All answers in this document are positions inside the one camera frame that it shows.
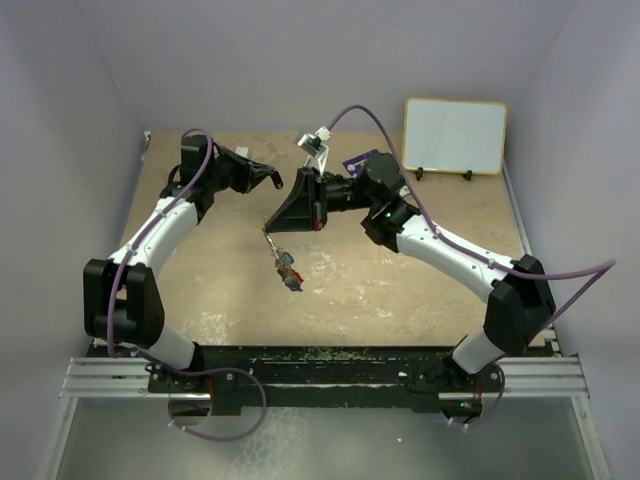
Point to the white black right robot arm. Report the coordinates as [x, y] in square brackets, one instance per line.
[518, 299]

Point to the yellow framed whiteboard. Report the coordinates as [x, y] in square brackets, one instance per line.
[454, 136]

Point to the large metal keyring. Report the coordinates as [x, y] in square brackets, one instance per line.
[274, 249]

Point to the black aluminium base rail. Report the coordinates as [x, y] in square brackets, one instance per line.
[422, 379]

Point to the black whiteboard stand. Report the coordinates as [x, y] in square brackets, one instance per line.
[420, 173]

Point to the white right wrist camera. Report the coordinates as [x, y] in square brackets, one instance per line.
[316, 148]

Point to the purple paperback book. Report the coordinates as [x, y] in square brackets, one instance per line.
[354, 165]

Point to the small blue key tag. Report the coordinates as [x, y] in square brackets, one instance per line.
[287, 258]

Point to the black white key tag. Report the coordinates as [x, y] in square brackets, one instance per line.
[276, 180]

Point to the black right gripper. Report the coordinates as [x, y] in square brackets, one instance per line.
[307, 207]

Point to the white stapler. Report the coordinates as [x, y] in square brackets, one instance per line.
[242, 151]

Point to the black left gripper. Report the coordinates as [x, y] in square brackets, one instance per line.
[250, 173]

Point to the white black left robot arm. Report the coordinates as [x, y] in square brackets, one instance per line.
[121, 299]

